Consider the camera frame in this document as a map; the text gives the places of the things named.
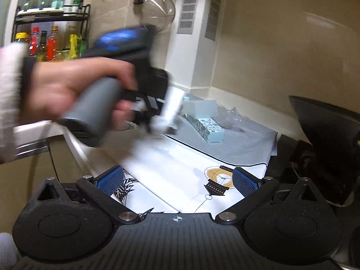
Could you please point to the person's left hand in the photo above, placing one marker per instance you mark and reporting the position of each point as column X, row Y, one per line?
column 62, row 81

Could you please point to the metal mesh strainer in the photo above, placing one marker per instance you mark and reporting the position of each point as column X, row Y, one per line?
column 159, row 9

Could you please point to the green-capped spice bottle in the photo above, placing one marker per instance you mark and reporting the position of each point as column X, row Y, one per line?
column 78, row 5

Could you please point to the person's left forearm white sleeve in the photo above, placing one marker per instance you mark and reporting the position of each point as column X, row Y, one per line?
column 9, row 98

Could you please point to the black metal spice rack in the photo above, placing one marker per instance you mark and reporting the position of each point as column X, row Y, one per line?
column 81, row 19

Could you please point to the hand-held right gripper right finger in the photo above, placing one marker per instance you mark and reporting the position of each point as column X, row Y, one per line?
column 246, row 184

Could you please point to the wide grey wall vent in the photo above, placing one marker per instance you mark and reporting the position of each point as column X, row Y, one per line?
column 189, row 5

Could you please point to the white plastic wrapper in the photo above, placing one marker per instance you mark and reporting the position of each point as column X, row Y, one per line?
column 173, row 104

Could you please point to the red-capped red bottle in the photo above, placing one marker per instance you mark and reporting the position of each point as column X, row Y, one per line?
column 34, row 43

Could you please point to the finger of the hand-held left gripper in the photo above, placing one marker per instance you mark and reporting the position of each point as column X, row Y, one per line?
column 147, row 111

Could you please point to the black wrist band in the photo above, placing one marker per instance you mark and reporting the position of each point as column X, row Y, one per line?
column 29, row 73

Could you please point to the metal cabinet rail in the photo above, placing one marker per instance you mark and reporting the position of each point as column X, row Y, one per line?
column 31, row 147

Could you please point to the plain teal box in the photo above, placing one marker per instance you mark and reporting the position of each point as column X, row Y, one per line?
column 201, row 108

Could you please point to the yellow-capped sauce bottle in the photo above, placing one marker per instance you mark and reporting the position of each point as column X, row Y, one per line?
column 21, row 38

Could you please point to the white printed cloth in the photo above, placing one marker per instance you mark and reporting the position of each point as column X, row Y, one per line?
column 174, row 174

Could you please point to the clear plastic wrap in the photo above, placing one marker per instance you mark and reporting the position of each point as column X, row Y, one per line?
column 234, row 116

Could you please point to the black appliance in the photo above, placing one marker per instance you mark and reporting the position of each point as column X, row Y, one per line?
column 329, row 135

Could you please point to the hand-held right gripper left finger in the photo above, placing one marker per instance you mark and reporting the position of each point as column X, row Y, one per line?
column 108, row 182

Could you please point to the narrow grey wall vent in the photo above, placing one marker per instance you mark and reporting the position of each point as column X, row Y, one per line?
column 214, row 8

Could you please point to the yellow-green bottle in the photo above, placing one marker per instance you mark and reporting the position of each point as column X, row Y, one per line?
column 73, row 46

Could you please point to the grey mat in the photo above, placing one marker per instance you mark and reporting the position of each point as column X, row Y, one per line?
column 242, row 146

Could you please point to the orange oil bottle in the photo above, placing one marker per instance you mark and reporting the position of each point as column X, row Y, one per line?
column 52, row 45

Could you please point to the patterned teal box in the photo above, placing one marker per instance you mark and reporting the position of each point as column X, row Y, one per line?
column 209, row 129

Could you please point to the dark sauce bottle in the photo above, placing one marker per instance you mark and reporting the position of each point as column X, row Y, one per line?
column 43, row 45

